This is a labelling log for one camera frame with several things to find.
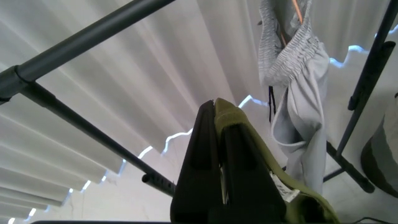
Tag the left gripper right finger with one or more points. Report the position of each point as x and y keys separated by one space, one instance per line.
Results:
x=245 y=177

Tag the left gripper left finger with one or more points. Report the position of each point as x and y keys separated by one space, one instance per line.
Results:
x=199 y=180

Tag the green garment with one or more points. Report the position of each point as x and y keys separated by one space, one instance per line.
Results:
x=230 y=112

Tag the pale grey shorts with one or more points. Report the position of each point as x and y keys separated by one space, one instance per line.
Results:
x=304 y=102

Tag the pink clothes hanger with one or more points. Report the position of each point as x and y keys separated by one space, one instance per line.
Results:
x=297 y=11

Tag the white laundry basket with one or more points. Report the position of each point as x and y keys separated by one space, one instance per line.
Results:
x=382 y=155

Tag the black clothes rack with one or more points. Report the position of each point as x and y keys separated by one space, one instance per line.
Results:
x=93 y=29

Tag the white curtain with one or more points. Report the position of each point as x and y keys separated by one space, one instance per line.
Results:
x=124 y=81

